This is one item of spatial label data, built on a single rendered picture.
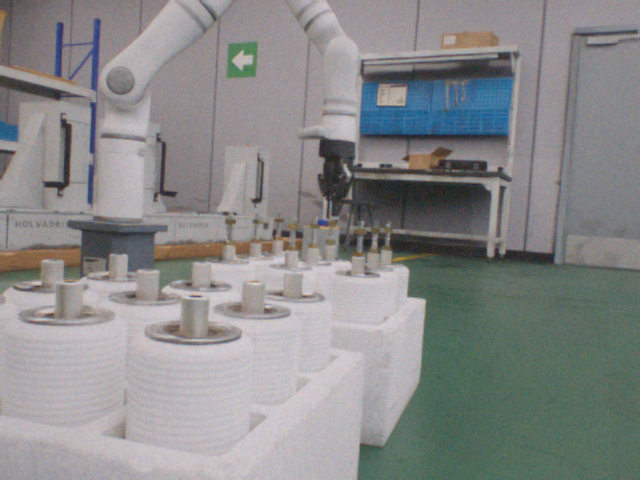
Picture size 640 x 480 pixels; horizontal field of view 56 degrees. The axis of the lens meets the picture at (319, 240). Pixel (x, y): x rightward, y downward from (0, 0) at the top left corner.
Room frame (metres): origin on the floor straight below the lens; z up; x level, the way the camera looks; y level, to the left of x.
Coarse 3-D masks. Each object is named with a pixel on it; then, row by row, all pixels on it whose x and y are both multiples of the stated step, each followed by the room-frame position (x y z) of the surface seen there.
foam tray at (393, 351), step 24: (408, 312) 1.08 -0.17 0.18; (336, 336) 0.92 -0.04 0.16; (360, 336) 0.91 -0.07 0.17; (384, 336) 0.90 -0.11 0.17; (408, 336) 1.06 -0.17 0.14; (384, 360) 0.90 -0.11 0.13; (408, 360) 1.09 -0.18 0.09; (384, 384) 0.90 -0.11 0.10; (408, 384) 1.11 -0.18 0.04; (384, 408) 0.90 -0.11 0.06; (360, 432) 0.91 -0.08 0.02; (384, 432) 0.90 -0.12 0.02
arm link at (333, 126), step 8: (328, 120) 1.22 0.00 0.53; (336, 120) 1.22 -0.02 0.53; (344, 120) 1.22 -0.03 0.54; (352, 120) 1.23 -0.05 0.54; (304, 128) 1.23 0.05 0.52; (312, 128) 1.19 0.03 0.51; (320, 128) 1.18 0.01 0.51; (328, 128) 1.22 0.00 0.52; (336, 128) 1.21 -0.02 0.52; (344, 128) 1.22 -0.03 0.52; (352, 128) 1.23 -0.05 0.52; (304, 136) 1.22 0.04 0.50; (312, 136) 1.20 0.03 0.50; (320, 136) 1.19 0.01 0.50; (328, 136) 1.22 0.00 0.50; (336, 136) 1.21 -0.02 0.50; (344, 136) 1.22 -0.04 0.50; (352, 136) 1.23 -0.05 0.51
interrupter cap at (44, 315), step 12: (24, 312) 0.49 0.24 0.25; (36, 312) 0.50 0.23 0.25; (48, 312) 0.51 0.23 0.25; (84, 312) 0.52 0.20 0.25; (96, 312) 0.52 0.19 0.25; (108, 312) 0.52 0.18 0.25; (36, 324) 0.47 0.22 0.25; (48, 324) 0.47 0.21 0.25; (60, 324) 0.47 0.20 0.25; (72, 324) 0.47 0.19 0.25; (84, 324) 0.47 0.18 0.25; (96, 324) 0.48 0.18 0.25
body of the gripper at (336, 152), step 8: (320, 144) 1.24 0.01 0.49; (328, 144) 1.22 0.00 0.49; (336, 144) 1.21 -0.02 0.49; (344, 144) 1.22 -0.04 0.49; (352, 144) 1.23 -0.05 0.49; (320, 152) 1.23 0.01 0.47; (328, 152) 1.22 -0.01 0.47; (336, 152) 1.21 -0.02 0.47; (344, 152) 1.22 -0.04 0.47; (352, 152) 1.23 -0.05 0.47; (328, 160) 1.26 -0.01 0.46; (336, 160) 1.23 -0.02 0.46; (344, 160) 1.22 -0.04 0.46; (336, 168) 1.22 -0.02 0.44; (328, 176) 1.25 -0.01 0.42; (336, 176) 1.22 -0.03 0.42
